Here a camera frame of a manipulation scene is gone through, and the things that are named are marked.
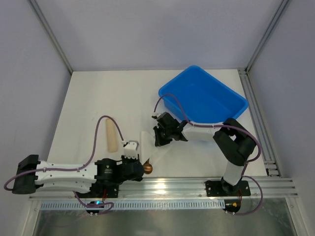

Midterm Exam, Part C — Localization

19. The beige utensil holder case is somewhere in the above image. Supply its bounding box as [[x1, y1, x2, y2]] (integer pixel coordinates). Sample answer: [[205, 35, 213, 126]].
[[105, 118, 118, 153]]

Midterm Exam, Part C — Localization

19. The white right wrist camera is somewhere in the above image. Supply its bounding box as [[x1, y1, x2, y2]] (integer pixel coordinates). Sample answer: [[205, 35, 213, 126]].
[[152, 112, 161, 120]]

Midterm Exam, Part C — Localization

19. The copper spoon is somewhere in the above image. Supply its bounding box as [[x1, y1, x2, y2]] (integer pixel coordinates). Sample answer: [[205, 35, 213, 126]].
[[143, 159, 153, 175]]

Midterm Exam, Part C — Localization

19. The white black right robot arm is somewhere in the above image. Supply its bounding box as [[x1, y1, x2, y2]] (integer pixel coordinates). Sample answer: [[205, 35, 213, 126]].
[[152, 112, 260, 197]]

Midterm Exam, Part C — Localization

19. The blue plastic bin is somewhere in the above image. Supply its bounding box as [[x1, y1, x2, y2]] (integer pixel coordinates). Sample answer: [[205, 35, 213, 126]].
[[158, 65, 248, 123]]

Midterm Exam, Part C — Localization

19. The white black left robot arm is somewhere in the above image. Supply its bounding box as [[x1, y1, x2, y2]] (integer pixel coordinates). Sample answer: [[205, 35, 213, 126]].
[[11, 155, 144, 198]]

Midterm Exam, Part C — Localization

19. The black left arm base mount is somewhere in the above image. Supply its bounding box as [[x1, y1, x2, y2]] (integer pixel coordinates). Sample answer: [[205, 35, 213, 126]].
[[76, 183, 119, 198]]

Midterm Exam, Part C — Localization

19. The aluminium frame post right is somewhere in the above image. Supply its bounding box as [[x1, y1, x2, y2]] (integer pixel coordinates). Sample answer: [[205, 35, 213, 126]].
[[245, 0, 292, 73]]

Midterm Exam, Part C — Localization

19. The aluminium front rail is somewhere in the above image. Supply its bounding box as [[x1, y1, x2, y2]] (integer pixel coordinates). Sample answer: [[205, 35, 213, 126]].
[[29, 177, 298, 201]]

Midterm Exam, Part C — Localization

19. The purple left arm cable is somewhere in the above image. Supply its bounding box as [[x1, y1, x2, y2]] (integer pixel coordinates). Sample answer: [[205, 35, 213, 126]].
[[3, 115, 127, 217]]

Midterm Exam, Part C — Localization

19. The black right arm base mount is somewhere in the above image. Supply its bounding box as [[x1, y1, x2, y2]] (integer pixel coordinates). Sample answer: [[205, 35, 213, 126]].
[[205, 179, 251, 197]]

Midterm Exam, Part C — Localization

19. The aluminium frame post left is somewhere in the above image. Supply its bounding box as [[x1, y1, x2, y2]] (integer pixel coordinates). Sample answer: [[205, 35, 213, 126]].
[[27, 0, 73, 75]]

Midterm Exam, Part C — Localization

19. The aluminium frame post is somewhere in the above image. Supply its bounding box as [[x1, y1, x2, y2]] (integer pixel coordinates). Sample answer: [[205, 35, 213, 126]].
[[245, 0, 292, 73], [27, 0, 73, 75]]

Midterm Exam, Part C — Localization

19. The white slotted cable duct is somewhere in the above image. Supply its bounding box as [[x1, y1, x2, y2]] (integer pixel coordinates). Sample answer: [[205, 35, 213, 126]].
[[40, 199, 225, 210]]

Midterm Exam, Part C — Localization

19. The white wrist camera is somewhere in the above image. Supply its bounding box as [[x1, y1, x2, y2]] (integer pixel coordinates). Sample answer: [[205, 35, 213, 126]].
[[152, 112, 161, 120], [122, 141, 139, 158]]

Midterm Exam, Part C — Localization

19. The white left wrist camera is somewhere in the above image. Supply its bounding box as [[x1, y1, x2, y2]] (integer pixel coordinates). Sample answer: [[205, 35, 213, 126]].
[[122, 141, 139, 158]]

